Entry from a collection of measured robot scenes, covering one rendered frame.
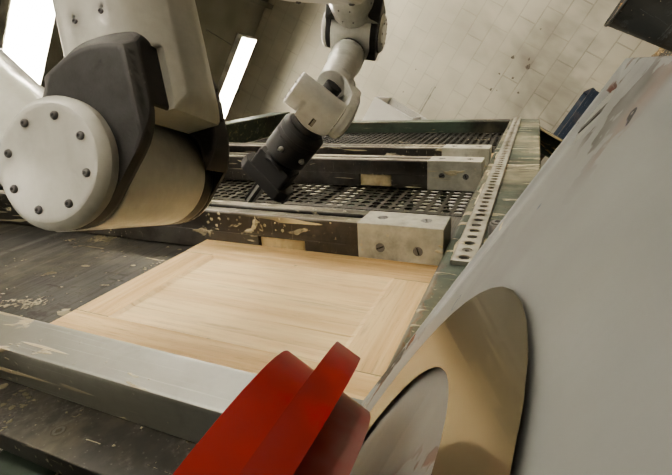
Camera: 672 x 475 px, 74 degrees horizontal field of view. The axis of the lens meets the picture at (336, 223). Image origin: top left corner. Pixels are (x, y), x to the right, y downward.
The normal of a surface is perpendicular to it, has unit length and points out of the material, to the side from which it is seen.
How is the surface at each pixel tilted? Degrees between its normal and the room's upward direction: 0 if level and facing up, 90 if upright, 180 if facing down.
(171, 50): 126
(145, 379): 59
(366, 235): 90
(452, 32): 90
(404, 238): 90
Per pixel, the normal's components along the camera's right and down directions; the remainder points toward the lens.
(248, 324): -0.05, -0.95
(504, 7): -0.36, 0.25
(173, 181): 0.95, 0.22
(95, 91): -0.23, 0.04
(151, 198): 0.84, 0.51
